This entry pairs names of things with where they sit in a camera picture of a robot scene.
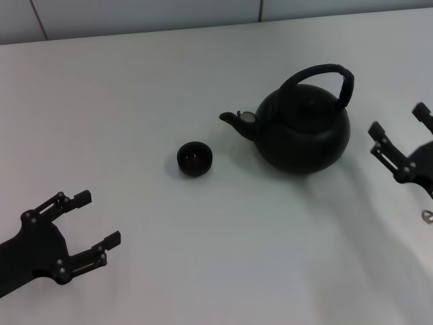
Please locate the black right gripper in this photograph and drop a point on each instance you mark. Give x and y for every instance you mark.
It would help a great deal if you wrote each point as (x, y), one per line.
(424, 166)

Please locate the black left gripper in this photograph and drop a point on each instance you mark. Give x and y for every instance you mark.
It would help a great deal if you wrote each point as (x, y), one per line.
(34, 250)

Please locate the black round teapot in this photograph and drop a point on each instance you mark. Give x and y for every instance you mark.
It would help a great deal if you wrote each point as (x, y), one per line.
(304, 142)

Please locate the small black teacup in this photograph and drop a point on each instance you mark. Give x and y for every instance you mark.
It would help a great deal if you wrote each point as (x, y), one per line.
(194, 162)

